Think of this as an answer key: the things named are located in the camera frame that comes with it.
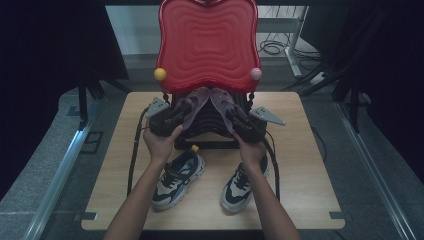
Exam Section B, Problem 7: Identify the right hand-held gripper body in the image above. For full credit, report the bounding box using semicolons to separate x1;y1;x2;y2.
233;106;287;144

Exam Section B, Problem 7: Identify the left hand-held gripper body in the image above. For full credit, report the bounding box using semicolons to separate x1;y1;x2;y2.
145;96;182;137

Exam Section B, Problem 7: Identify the purple sandal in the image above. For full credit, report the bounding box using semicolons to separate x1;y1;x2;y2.
181;86;211;132
209;86;242;133

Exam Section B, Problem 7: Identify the navy and white sneaker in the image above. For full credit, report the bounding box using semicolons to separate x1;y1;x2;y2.
220;152;271;214
151;145;207;212

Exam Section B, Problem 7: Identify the red and black shoe rack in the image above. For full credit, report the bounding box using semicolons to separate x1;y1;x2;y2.
153;0;263;150

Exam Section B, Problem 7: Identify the person's right hand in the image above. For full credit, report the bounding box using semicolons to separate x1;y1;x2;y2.
231;129;268;172

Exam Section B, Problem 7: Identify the person's left hand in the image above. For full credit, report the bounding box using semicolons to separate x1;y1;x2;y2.
142;124;185;165

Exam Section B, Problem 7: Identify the black metal stand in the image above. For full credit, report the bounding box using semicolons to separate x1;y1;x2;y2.
281;63;372;134
77;74;133;132

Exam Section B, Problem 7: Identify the white power strip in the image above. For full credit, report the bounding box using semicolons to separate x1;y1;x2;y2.
309;71;326;85

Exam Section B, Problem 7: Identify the dark curtain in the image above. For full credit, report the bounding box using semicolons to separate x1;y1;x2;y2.
299;0;424;184
0;0;130;201

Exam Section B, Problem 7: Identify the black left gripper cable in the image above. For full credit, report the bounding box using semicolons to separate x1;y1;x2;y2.
126;105;152;198

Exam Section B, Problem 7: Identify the bundle of black floor cables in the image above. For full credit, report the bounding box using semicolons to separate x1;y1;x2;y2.
258;39;322;62

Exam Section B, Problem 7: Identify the white metal desk frame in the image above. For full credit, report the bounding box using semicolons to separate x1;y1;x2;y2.
257;5;310;80

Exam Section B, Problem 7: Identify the aluminium rail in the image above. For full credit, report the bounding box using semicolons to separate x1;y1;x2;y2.
22;128;92;240
334;100;418;240

